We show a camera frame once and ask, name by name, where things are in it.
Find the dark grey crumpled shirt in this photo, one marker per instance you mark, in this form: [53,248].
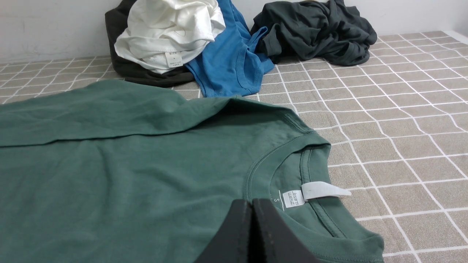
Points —
[312,29]

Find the green long sleeve shirt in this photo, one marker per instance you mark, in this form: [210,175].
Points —
[118,172]

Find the black garment under white shirt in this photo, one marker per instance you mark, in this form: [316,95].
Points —
[116,23]

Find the white shirt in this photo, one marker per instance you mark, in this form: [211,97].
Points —
[165,34]

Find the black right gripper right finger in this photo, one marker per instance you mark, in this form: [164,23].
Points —
[280,245]

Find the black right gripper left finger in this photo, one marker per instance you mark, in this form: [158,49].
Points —
[231,242]

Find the blue shirt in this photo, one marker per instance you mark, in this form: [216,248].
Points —
[231,65]

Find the beige grid tablecloth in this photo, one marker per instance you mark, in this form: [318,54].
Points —
[397,126]

